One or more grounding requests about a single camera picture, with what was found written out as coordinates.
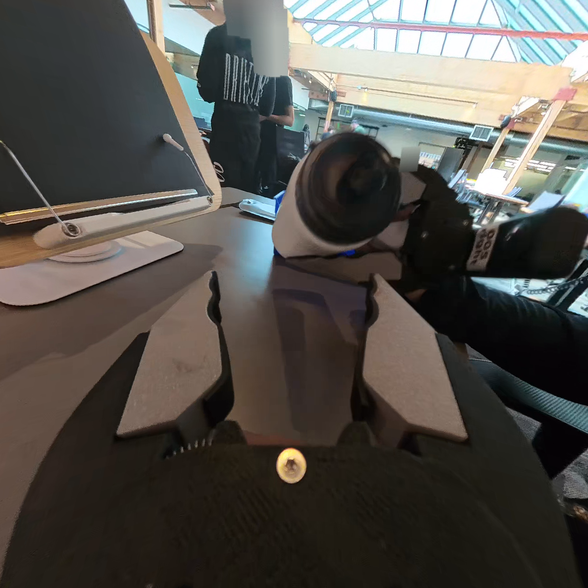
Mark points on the metal vent grille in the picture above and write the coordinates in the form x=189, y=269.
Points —
x=481, y=132
x=346, y=110

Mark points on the wooden post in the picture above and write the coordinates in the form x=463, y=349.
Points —
x=537, y=138

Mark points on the person's right forearm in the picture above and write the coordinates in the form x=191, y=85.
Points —
x=505, y=330

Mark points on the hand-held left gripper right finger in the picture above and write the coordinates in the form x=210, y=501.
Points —
x=404, y=372

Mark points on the white stand base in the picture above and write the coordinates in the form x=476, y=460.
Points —
x=138, y=257

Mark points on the white bottle black lid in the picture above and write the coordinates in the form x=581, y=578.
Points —
x=298, y=220

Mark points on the black book stand wooden edge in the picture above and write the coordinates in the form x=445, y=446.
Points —
x=69, y=92

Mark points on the blue container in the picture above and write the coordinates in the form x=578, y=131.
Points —
x=279, y=204

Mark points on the white flat device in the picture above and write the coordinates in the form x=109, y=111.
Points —
x=257, y=209

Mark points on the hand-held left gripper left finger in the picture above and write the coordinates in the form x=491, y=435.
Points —
x=174, y=372

